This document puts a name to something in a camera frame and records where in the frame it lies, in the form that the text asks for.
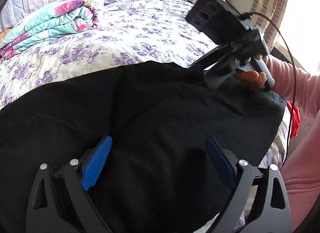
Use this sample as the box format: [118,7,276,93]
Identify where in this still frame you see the black pants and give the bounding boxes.
[1,62,286,232]

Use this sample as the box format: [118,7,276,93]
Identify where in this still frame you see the pink sleeved right forearm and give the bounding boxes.
[266,55,319,119]

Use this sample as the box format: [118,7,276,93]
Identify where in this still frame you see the right hand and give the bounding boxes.
[233,70,267,89]

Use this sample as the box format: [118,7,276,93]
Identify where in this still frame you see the beige brick pattern curtain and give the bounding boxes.
[251,0,288,50]

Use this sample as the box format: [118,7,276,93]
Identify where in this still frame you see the purple floral bedsheet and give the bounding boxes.
[0,0,291,231]

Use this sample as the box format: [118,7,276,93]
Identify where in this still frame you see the colourful folded blanket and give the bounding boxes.
[1,0,104,61]

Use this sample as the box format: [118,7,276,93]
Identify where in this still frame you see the black camera box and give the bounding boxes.
[185,0,253,45]

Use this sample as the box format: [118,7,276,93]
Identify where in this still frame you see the black cable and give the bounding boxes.
[240,11,298,171]

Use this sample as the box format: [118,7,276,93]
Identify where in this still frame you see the red strap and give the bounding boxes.
[286,100,302,140]

